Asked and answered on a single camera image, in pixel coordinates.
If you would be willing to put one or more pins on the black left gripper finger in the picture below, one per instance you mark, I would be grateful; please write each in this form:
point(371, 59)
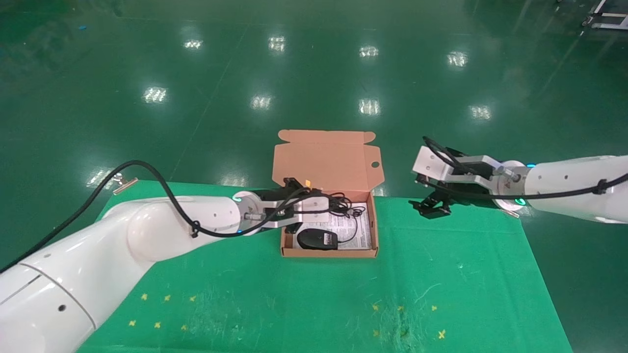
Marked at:
point(293, 228)
point(294, 185)

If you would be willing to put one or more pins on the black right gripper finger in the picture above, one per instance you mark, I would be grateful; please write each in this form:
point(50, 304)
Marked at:
point(431, 206)
point(456, 153)

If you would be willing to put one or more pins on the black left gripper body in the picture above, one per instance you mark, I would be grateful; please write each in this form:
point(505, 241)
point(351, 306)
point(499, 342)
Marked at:
point(270, 193)

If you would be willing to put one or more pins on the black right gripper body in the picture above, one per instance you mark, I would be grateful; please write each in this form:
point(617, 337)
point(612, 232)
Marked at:
point(466, 189)

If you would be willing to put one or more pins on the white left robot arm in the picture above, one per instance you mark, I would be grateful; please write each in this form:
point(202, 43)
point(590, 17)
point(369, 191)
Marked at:
point(147, 230)

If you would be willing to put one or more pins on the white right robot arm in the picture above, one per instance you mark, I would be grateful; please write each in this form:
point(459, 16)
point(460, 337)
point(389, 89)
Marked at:
point(574, 186)

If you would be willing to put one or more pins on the brown open cardboard box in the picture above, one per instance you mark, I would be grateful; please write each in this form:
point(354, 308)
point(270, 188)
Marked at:
point(324, 164)

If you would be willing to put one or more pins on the metal binder clip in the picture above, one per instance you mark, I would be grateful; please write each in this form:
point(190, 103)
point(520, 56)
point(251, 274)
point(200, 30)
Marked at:
point(512, 214)
point(128, 184)

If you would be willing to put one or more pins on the white printed instruction sheet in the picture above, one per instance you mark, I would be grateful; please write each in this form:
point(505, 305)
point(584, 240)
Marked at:
point(365, 236)

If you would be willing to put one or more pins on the green table mat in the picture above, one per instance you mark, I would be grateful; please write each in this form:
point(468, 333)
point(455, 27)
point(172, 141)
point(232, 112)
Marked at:
point(319, 304)

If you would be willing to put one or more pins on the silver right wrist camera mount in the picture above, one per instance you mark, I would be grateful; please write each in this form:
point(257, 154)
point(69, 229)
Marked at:
point(431, 164)

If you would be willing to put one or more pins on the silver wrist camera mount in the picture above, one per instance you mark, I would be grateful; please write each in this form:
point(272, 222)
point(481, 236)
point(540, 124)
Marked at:
point(319, 203)
point(431, 164)

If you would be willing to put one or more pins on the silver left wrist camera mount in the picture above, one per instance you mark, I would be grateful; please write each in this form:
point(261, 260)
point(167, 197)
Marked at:
point(319, 203)

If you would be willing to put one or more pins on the white metal cart frame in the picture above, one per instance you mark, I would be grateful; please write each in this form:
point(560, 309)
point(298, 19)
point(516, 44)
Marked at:
point(611, 25)

